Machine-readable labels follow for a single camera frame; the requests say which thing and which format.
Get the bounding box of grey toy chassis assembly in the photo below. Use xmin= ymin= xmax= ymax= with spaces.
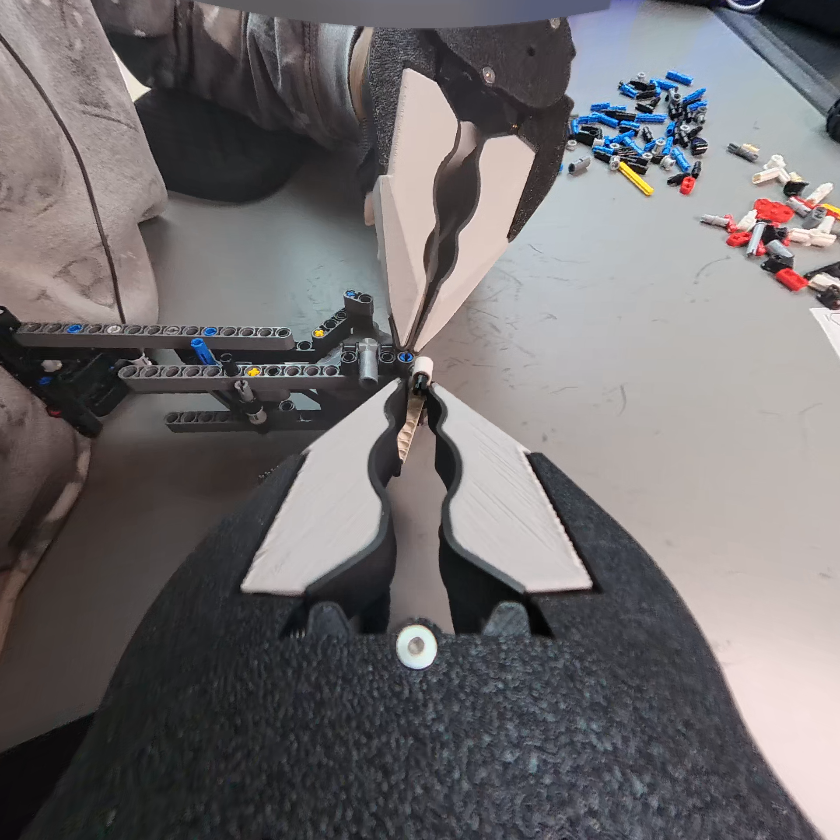
xmin=0 ymin=289 xmax=421 ymax=439

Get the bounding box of pile of small toy pins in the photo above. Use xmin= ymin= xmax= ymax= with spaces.
xmin=563 ymin=69 xmax=713 ymax=198

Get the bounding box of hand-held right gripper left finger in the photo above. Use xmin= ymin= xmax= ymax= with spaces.
xmin=241 ymin=379 xmax=404 ymax=597

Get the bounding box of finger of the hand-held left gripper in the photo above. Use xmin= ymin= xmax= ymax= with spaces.
xmin=377 ymin=67 xmax=460 ymax=349
xmin=416 ymin=134 xmax=536 ymax=349

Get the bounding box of white perforated toy beam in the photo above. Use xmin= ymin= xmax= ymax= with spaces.
xmin=394 ymin=356 xmax=435 ymax=478

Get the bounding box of person's left hand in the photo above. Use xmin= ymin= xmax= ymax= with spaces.
xmin=349 ymin=29 xmax=376 ymax=126

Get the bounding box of black office chair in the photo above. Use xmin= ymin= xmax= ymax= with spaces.
xmin=134 ymin=88 xmax=311 ymax=204

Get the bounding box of pile of red white parts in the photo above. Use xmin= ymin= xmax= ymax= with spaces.
xmin=699 ymin=141 xmax=840 ymax=311

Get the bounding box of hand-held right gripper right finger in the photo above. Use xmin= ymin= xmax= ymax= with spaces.
xmin=427 ymin=382 xmax=593 ymax=595

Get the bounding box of white sticker sheet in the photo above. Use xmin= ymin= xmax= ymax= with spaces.
xmin=810 ymin=307 xmax=840 ymax=360

